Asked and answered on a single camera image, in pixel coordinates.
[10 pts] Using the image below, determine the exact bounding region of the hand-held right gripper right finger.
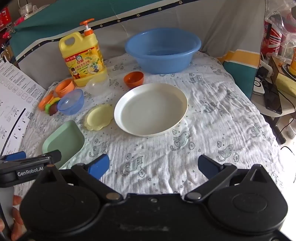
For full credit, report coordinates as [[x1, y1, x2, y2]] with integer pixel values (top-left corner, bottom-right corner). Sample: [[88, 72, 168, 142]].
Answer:
[[184, 155, 275, 202]]

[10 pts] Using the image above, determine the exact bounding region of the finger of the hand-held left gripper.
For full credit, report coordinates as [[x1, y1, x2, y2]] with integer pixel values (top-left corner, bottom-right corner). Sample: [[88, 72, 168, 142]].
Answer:
[[0, 151, 26, 162], [0, 150, 62, 164]]

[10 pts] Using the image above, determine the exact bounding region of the blue transparent bowl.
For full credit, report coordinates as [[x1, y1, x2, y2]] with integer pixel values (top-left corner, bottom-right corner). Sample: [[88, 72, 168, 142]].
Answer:
[[57, 89, 85, 115]]

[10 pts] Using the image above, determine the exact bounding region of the small orange bowl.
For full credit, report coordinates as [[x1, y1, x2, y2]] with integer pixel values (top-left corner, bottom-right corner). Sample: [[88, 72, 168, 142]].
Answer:
[[123, 71, 145, 88]]

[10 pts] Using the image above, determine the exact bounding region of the black smartphone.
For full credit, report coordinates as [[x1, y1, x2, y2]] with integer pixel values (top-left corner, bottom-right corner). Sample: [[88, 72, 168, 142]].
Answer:
[[262, 80, 283, 115]]

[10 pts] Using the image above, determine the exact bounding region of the clear plastic bag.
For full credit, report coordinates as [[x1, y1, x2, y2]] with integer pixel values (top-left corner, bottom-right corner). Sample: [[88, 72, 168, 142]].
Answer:
[[265, 0, 296, 63]]

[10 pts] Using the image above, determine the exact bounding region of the black cable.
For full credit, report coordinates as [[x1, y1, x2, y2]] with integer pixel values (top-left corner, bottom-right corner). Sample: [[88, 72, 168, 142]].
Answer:
[[277, 89, 296, 144]]

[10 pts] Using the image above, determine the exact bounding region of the green square plate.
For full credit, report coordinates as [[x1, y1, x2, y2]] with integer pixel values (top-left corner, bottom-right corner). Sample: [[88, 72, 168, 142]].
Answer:
[[42, 120, 85, 169]]

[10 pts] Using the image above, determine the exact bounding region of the teal grey striped blanket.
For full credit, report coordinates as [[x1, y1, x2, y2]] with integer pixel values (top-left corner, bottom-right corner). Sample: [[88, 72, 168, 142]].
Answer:
[[9, 0, 266, 100]]

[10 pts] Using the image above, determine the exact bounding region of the large white plate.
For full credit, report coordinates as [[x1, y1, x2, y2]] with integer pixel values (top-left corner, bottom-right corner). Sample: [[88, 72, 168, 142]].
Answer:
[[114, 83, 188, 138]]

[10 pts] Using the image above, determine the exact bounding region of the clear plastic bowl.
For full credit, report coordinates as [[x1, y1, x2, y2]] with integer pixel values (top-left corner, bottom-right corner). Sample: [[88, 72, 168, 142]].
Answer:
[[85, 75, 110, 95]]

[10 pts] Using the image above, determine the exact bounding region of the white cat print cloth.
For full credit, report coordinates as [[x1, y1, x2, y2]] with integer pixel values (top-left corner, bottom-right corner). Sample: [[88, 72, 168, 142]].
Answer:
[[14, 52, 285, 195]]

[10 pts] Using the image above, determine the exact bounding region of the red printed can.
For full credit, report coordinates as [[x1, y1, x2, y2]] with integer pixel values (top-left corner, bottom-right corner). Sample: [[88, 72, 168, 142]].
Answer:
[[264, 19, 283, 56]]

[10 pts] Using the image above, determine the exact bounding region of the white side table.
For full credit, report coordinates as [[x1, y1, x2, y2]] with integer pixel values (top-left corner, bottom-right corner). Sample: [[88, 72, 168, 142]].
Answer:
[[251, 88, 296, 144]]

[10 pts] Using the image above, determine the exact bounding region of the orange toy pot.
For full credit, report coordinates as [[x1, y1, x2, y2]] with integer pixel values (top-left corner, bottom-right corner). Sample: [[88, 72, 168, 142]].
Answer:
[[54, 79, 75, 98]]

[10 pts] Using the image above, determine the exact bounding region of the orange toy plate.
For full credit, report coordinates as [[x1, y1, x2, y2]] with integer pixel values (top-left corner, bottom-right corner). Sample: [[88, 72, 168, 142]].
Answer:
[[38, 91, 55, 110]]

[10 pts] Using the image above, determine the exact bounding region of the person's left hand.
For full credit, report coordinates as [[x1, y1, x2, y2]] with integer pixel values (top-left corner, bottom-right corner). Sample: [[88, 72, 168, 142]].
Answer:
[[0, 195, 27, 241]]

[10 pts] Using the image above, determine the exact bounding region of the white instruction sheet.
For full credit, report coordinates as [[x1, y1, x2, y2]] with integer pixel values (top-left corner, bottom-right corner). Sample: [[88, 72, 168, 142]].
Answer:
[[0, 55, 48, 158]]

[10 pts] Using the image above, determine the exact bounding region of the large blue plastic basin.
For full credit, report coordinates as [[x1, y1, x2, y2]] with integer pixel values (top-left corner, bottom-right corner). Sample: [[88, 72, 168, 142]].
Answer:
[[125, 28, 202, 75]]

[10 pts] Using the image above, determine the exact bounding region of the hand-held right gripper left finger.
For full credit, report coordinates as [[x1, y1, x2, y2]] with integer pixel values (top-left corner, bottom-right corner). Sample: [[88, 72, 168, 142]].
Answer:
[[35, 153, 123, 202]]

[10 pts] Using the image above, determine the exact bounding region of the yellow box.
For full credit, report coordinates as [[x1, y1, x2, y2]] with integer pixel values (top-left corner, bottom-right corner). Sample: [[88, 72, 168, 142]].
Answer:
[[270, 56, 296, 98]]

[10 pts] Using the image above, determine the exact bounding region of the yellow scalloped plate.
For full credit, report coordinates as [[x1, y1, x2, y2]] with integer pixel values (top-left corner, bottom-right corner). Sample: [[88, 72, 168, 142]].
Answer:
[[83, 104, 115, 131]]

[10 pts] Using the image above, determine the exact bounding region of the yellow detergent pump bottle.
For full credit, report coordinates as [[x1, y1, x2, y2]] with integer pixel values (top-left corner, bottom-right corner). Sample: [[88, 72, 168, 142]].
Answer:
[[58, 19, 109, 87]]

